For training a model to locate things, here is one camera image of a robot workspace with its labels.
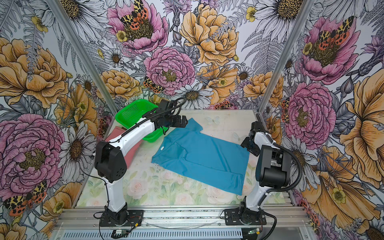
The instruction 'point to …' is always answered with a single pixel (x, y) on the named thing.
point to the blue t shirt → (187, 149)
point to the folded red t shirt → (116, 132)
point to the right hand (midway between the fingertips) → (248, 152)
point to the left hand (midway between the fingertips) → (179, 125)
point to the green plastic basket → (128, 115)
